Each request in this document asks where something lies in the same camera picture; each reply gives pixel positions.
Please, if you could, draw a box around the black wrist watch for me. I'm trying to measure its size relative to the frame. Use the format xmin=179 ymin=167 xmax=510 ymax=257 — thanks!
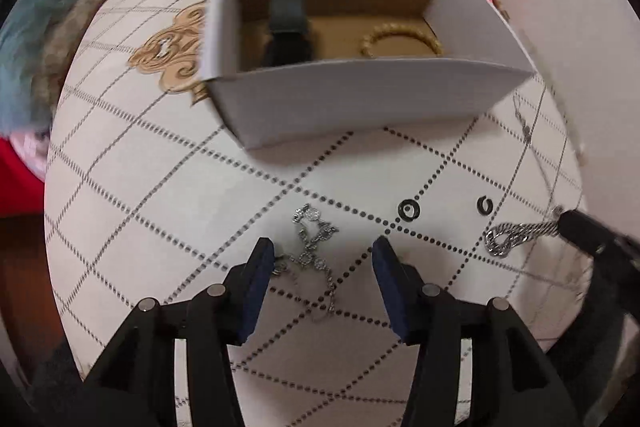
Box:
xmin=263 ymin=0 xmax=315 ymax=68

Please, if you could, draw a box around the white patterned table cover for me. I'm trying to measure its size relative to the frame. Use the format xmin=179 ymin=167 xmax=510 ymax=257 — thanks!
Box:
xmin=44 ymin=0 xmax=587 ymax=427

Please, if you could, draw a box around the pink white cloth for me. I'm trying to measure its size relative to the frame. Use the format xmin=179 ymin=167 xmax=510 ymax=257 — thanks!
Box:
xmin=9 ymin=127 xmax=52 ymax=181

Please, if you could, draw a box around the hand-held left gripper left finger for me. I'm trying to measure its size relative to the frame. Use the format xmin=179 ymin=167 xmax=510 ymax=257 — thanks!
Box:
xmin=80 ymin=237 xmax=277 ymax=427

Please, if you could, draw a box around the white cardboard box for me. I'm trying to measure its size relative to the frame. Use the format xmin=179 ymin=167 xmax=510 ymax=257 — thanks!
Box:
xmin=199 ymin=0 xmax=537 ymax=152

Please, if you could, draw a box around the black closed ring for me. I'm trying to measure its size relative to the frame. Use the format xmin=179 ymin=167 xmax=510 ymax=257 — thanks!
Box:
xmin=397 ymin=197 xmax=421 ymax=222

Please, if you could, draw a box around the thin silver necklace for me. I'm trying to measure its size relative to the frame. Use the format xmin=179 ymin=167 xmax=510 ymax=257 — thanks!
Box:
xmin=512 ymin=93 xmax=568 ymax=210

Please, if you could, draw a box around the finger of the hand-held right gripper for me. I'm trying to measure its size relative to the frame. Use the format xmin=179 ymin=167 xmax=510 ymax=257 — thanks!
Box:
xmin=556 ymin=208 xmax=640 ymax=260

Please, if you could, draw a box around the red cloth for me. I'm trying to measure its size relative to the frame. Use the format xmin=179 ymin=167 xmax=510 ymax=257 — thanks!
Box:
xmin=0 ymin=133 xmax=49 ymax=214

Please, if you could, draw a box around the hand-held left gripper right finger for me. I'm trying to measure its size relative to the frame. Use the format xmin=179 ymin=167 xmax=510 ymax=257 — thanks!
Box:
xmin=372 ymin=235 xmax=583 ymax=427

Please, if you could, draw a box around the gold bead bracelet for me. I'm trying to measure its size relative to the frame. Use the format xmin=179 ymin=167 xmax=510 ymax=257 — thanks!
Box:
xmin=358 ymin=22 xmax=444 ymax=58

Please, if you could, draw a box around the thick silver chain bracelet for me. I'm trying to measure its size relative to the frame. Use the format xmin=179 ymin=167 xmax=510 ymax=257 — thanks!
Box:
xmin=484 ymin=217 xmax=563 ymax=259

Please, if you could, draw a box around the teal fluffy blanket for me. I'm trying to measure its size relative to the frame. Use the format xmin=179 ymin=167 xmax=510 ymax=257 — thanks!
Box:
xmin=0 ymin=0 xmax=168 ymax=132

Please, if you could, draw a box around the silver ornate link bracelet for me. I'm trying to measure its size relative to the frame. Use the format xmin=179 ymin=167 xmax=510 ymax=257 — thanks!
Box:
xmin=273 ymin=203 xmax=342 ymax=323

